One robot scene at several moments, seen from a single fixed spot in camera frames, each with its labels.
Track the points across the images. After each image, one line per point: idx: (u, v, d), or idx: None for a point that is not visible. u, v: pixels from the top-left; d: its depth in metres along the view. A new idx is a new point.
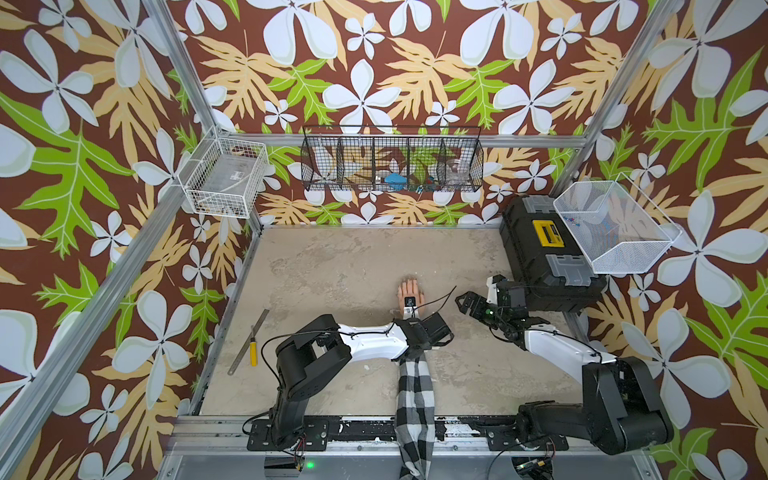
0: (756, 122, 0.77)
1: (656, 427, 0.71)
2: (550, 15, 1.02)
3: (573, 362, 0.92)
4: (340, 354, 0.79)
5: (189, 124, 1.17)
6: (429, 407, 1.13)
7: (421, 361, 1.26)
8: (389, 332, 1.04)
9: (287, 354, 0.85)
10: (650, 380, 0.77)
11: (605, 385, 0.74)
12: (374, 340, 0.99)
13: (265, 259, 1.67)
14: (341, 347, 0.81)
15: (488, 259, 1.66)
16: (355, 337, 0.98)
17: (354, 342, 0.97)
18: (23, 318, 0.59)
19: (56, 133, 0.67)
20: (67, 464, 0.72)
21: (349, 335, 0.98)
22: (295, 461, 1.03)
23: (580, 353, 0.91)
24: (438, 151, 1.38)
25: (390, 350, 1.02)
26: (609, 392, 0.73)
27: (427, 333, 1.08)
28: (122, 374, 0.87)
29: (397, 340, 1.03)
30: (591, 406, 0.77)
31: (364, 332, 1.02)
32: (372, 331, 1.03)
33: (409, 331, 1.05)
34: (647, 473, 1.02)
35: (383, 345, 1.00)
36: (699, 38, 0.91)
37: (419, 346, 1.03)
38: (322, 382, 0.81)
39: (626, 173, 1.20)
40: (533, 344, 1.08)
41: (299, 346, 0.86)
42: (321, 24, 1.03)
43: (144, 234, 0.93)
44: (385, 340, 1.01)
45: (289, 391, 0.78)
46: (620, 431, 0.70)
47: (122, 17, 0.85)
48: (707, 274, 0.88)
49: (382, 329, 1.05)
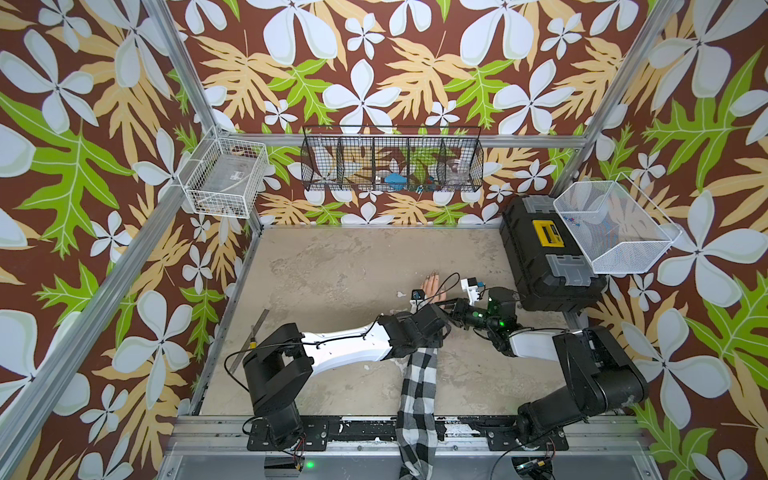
0: (756, 122, 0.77)
1: (632, 383, 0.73)
2: (550, 15, 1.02)
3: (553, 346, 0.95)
4: (301, 367, 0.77)
5: (189, 124, 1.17)
6: (429, 412, 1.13)
7: (429, 367, 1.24)
8: (367, 333, 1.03)
9: (253, 369, 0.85)
10: (616, 343, 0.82)
11: (574, 351, 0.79)
12: (347, 348, 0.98)
13: (266, 259, 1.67)
14: (303, 360, 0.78)
15: (488, 259, 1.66)
16: (323, 346, 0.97)
17: (321, 352, 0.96)
18: (23, 318, 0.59)
19: (56, 133, 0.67)
20: (67, 464, 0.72)
21: (316, 345, 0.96)
22: (295, 461, 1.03)
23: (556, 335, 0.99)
24: (438, 151, 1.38)
25: (370, 354, 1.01)
26: (579, 354, 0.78)
27: (418, 328, 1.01)
28: (122, 374, 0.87)
29: (379, 343, 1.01)
30: (569, 376, 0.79)
31: (334, 338, 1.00)
32: (348, 337, 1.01)
33: (397, 329, 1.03)
34: (647, 473, 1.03)
35: (361, 349, 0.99)
36: (699, 38, 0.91)
37: (409, 344, 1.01)
38: (290, 395, 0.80)
39: (626, 173, 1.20)
40: (519, 350, 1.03)
41: (261, 361, 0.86)
42: (321, 24, 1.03)
43: (144, 234, 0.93)
44: (364, 344, 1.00)
45: (253, 405, 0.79)
46: (600, 389, 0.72)
47: (122, 18, 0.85)
48: (708, 274, 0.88)
49: (360, 332, 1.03)
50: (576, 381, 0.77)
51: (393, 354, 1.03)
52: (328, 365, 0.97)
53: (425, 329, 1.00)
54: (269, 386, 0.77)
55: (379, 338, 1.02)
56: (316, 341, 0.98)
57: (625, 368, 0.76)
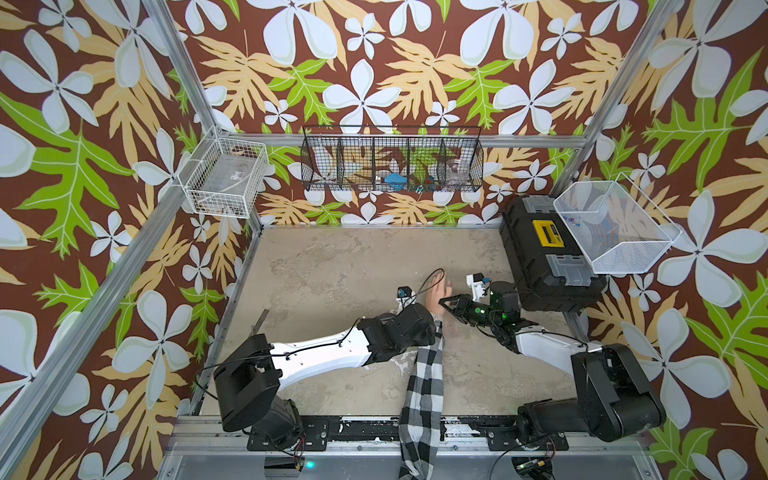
0: (756, 122, 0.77)
1: (648, 411, 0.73)
2: (550, 15, 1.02)
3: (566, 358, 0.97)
4: (267, 379, 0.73)
5: (189, 124, 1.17)
6: (436, 410, 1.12)
7: (436, 363, 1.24)
8: (344, 339, 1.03)
9: (222, 383, 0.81)
10: (636, 365, 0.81)
11: (594, 372, 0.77)
12: (323, 355, 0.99)
13: (266, 259, 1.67)
14: (270, 372, 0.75)
15: (488, 259, 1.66)
16: (294, 357, 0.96)
17: (292, 362, 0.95)
18: (23, 318, 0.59)
19: (56, 133, 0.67)
20: (67, 464, 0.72)
21: (285, 356, 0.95)
22: (295, 461, 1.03)
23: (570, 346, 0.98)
24: (438, 151, 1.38)
25: (349, 360, 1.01)
26: (601, 379, 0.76)
27: (400, 331, 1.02)
28: (122, 374, 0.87)
29: (357, 349, 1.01)
30: (584, 396, 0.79)
31: (306, 347, 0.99)
32: (322, 345, 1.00)
33: (377, 332, 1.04)
34: (647, 473, 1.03)
35: (337, 357, 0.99)
36: (699, 38, 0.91)
37: (391, 348, 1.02)
38: (261, 408, 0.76)
39: (626, 173, 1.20)
40: (524, 347, 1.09)
41: (230, 375, 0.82)
42: (321, 24, 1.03)
43: (144, 234, 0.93)
44: (340, 351, 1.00)
45: (222, 421, 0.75)
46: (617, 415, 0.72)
47: (122, 18, 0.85)
48: (708, 274, 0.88)
49: (336, 339, 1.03)
50: (592, 405, 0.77)
51: (373, 358, 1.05)
52: (300, 375, 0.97)
53: (408, 331, 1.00)
54: (236, 401, 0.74)
55: (357, 344, 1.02)
56: (287, 351, 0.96)
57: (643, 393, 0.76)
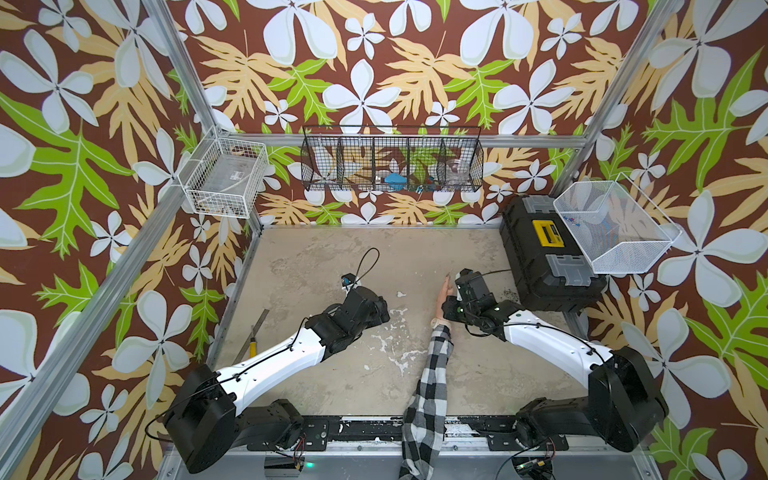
0: (756, 122, 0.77)
1: (655, 410, 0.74)
2: (550, 15, 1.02)
3: (571, 363, 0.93)
4: (222, 408, 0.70)
5: (189, 124, 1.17)
6: (439, 415, 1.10)
7: (439, 367, 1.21)
8: (295, 342, 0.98)
9: (174, 429, 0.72)
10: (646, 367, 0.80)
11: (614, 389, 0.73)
12: (276, 364, 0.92)
13: (266, 259, 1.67)
14: (222, 399, 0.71)
15: (488, 260, 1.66)
16: (245, 376, 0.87)
17: (245, 380, 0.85)
18: (23, 318, 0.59)
19: (56, 133, 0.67)
20: (67, 464, 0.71)
21: (235, 377, 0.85)
22: (295, 461, 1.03)
23: (576, 351, 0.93)
24: (438, 151, 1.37)
25: (305, 360, 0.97)
26: (620, 395, 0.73)
27: (349, 317, 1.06)
28: (122, 374, 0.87)
29: (310, 347, 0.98)
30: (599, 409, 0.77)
31: (255, 363, 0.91)
32: (272, 356, 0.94)
33: (327, 325, 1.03)
34: (647, 473, 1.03)
35: (291, 361, 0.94)
36: (699, 38, 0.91)
37: (344, 337, 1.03)
38: (225, 437, 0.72)
39: (626, 173, 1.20)
40: (514, 338, 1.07)
41: (180, 416, 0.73)
42: (321, 24, 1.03)
43: (144, 234, 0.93)
44: (293, 355, 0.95)
45: (186, 463, 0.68)
46: (632, 425, 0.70)
47: (122, 18, 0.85)
48: (708, 274, 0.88)
49: (285, 345, 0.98)
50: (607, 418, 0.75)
51: (330, 352, 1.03)
52: (257, 394, 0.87)
53: (356, 314, 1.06)
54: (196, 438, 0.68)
55: (309, 342, 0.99)
56: (236, 373, 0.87)
57: (654, 398, 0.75)
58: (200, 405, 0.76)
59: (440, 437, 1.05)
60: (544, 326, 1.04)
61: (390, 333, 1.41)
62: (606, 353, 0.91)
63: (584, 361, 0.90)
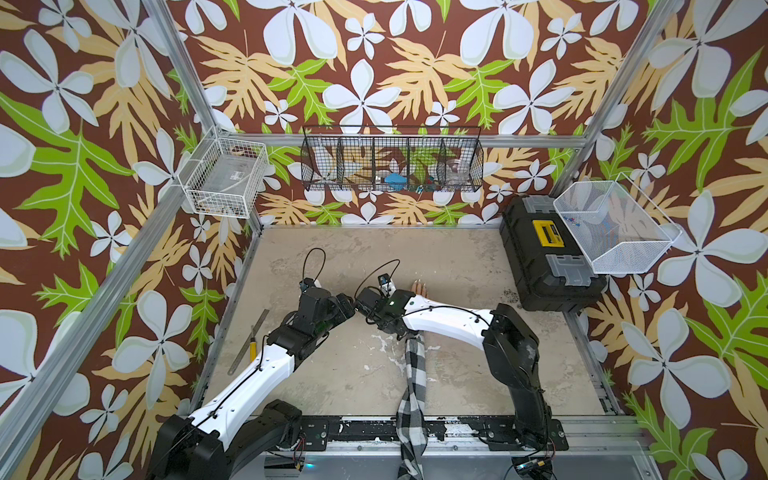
0: (756, 122, 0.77)
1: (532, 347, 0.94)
2: (550, 15, 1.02)
3: (465, 334, 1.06)
4: (209, 446, 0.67)
5: (189, 124, 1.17)
6: (415, 410, 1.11)
7: (419, 368, 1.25)
8: (263, 362, 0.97)
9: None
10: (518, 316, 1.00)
11: (504, 346, 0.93)
12: (248, 390, 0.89)
13: (265, 259, 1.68)
14: (206, 438, 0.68)
15: (488, 259, 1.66)
16: (221, 410, 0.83)
17: (222, 415, 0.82)
18: (24, 319, 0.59)
19: (56, 133, 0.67)
20: (67, 464, 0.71)
21: (210, 415, 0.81)
22: (295, 461, 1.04)
23: (466, 323, 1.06)
24: (438, 151, 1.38)
25: (277, 376, 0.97)
26: (508, 349, 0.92)
27: (308, 321, 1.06)
28: (122, 374, 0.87)
29: (279, 360, 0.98)
30: (500, 365, 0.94)
31: (228, 394, 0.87)
32: (242, 383, 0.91)
33: (287, 338, 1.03)
34: (647, 473, 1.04)
35: (264, 381, 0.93)
36: (699, 38, 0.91)
37: (308, 342, 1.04)
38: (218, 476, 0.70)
39: (626, 173, 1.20)
40: (415, 325, 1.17)
41: (164, 474, 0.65)
42: (321, 24, 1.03)
43: (145, 234, 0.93)
44: (264, 374, 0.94)
45: None
46: (520, 365, 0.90)
47: (122, 17, 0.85)
48: (709, 274, 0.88)
49: (252, 368, 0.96)
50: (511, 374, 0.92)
51: (300, 359, 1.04)
52: (240, 421, 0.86)
53: (313, 317, 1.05)
54: None
55: (276, 357, 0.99)
56: (212, 410, 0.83)
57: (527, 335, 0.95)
58: (183, 454, 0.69)
59: (418, 431, 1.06)
60: (436, 307, 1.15)
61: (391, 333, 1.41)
62: (487, 315, 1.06)
63: (475, 329, 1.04)
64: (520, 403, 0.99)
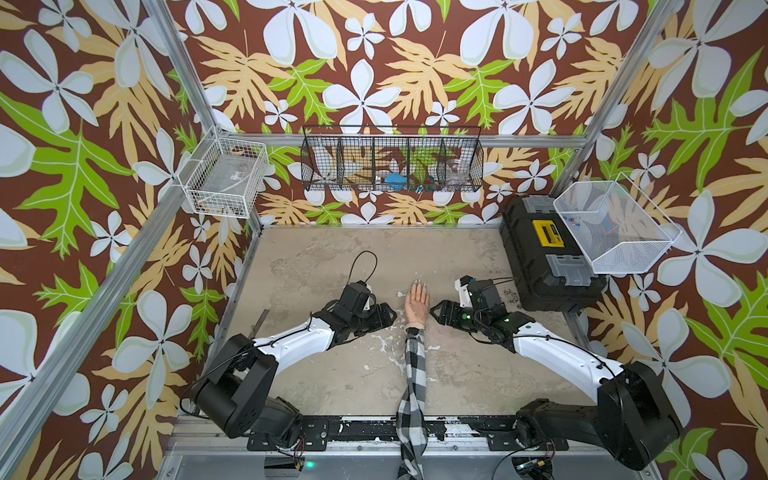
0: (756, 122, 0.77)
1: (666, 428, 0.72)
2: (550, 15, 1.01)
3: (579, 375, 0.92)
4: (264, 365, 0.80)
5: (189, 124, 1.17)
6: (415, 410, 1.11)
7: (419, 368, 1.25)
8: (311, 325, 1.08)
9: (211, 393, 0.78)
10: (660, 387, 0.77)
11: (627, 406, 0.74)
12: (296, 342, 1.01)
13: (265, 259, 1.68)
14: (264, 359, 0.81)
15: (488, 259, 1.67)
16: (276, 345, 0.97)
17: (276, 349, 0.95)
18: (24, 319, 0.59)
19: (56, 133, 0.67)
20: (67, 464, 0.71)
21: (269, 344, 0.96)
22: (295, 461, 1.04)
23: (585, 364, 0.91)
24: (438, 151, 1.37)
25: (318, 344, 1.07)
26: (631, 415, 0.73)
27: (345, 309, 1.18)
28: (122, 374, 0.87)
29: (323, 330, 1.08)
30: (612, 424, 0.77)
31: (283, 337, 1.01)
32: (293, 332, 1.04)
33: (330, 317, 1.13)
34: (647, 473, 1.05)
35: (309, 342, 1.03)
36: (699, 38, 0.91)
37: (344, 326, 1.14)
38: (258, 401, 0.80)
39: (626, 173, 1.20)
40: (524, 350, 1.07)
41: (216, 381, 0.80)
42: (321, 24, 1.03)
43: (145, 233, 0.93)
44: (310, 335, 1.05)
45: (224, 427, 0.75)
46: (643, 440, 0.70)
47: (122, 17, 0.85)
48: (708, 274, 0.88)
49: (303, 326, 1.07)
50: (621, 440, 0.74)
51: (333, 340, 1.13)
52: (283, 364, 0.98)
53: (352, 307, 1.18)
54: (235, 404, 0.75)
55: (322, 326, 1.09)
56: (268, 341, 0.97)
57: (665, 414, 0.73)
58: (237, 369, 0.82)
59: (418, 431, 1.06)
60: (554, 339, 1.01)
61: (390, 333, 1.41)
62: (617, 368, 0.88)
63: (594, 374, 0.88)
64: (560, 424, 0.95)
